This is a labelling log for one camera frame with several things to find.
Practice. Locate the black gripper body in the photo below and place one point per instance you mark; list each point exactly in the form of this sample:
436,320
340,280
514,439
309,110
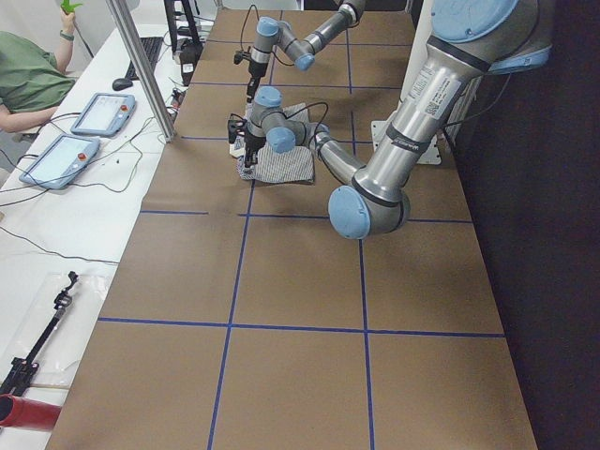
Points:
255,71
253,142

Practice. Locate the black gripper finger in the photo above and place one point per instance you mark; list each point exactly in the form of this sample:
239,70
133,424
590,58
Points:
252,87
250,158

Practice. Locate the blue white striped polo shirt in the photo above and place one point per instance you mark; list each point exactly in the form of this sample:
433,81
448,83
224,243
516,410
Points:
286,156

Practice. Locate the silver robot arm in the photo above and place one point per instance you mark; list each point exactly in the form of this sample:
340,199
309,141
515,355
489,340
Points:
469,39
304,37

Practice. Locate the black keyboard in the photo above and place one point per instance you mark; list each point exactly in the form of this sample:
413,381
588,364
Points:
152,48

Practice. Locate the black computer mouse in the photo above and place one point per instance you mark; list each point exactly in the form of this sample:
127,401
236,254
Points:
121,84

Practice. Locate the far blue teach pendant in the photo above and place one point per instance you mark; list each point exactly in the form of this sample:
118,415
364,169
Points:
104,115

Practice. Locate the blue teach pendant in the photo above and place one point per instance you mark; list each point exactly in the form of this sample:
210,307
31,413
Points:
62,161
104,115

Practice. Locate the white mounting column with base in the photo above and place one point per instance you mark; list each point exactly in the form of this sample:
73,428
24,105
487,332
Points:
429,153

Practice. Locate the near blue teach pendant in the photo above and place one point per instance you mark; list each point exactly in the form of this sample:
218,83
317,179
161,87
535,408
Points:
62,161

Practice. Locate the green paper toy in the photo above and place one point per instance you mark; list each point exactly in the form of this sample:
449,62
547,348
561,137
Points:
69,6

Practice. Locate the person in green shirt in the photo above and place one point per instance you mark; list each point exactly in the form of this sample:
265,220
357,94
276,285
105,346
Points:
34,82

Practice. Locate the black grabber tool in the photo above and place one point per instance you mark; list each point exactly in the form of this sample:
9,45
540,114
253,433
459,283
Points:
23,369

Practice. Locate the red cylinder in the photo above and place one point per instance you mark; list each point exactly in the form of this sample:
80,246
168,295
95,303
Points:
26,413

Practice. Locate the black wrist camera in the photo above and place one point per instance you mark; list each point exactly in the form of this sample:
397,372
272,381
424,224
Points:
236,130
240,56

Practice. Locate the aluminium frame post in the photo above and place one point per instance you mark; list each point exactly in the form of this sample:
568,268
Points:
128,32

